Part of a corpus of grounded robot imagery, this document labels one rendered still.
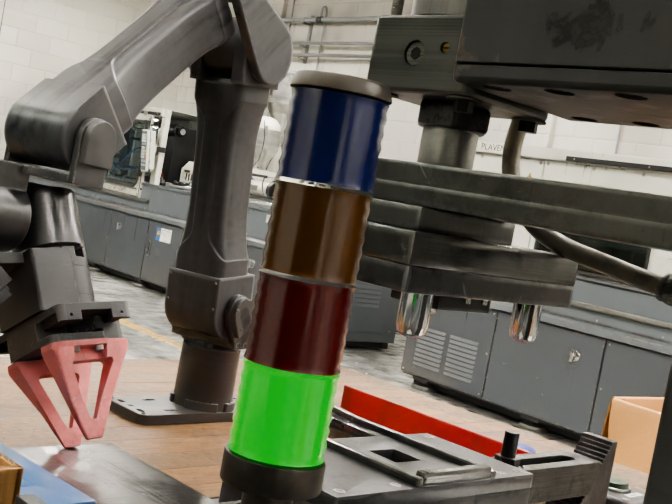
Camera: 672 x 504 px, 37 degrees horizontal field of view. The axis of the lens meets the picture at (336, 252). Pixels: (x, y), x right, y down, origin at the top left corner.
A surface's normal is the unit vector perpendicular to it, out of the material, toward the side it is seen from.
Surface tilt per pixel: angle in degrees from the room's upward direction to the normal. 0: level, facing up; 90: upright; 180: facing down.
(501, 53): 90
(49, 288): 62
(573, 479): 90
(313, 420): 76
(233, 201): 90
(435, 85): 90
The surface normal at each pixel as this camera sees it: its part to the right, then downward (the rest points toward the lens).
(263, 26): 0.86, 0.18
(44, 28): 0.65, 0.16
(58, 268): 0.68, -0.32
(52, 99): -0.18, -0.76
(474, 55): -0.70, -0.09
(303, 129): -0.49, -0.29
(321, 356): 0.57, -0.10
